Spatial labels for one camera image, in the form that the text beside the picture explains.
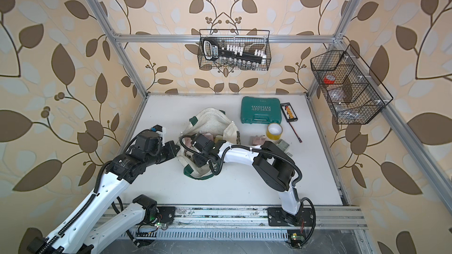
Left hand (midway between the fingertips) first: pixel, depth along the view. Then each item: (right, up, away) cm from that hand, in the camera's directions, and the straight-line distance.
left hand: (178, 145), depth 75 cm
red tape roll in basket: (+69, +30, +5) cm, 75 cm away
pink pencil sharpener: (+37, -1, +18) cm, 42 cm away
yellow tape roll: (+48, +3, +26) cm, 54 cm away
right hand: (+6, -9, +13) cm, 17 cm away
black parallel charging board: (+59, +14, +33) cm, 69 cm away
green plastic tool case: (+41, +15, +32) cm, 54 cm away
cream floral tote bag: (+12, +9, +16) cm, 22 cm away
